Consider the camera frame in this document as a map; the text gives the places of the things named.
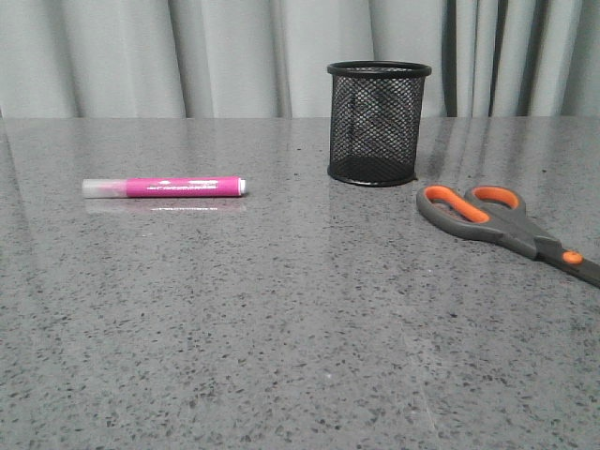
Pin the black mesh pen cup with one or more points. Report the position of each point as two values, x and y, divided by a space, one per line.
375 119

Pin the pink highlighter pen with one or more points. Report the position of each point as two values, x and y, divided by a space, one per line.
195 187

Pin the grey orange scissors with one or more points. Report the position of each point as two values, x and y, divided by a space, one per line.
498 215

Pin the grey curtain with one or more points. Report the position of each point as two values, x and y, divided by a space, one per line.
227 59

